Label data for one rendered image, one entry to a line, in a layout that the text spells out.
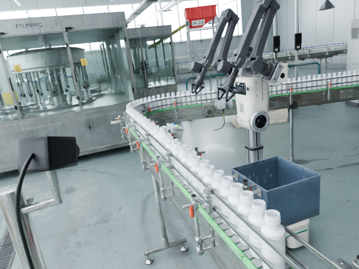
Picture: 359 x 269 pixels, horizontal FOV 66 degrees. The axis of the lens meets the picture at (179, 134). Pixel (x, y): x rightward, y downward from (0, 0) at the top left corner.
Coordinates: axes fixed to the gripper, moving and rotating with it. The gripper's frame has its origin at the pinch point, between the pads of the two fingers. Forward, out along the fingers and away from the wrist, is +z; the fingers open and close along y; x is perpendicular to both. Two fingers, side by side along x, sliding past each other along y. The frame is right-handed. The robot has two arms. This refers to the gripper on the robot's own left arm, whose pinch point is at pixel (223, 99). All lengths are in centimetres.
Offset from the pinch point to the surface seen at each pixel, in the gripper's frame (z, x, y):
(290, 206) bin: 39, 24, 55
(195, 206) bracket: 44, -34, 69
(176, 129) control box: 28.0, -12.3, -22.3
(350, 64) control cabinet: -215, 454, -318
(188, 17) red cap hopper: -231, 152, -610
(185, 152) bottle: 32, -30, 39
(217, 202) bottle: 41, -26, 69
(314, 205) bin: 36, 38, 55
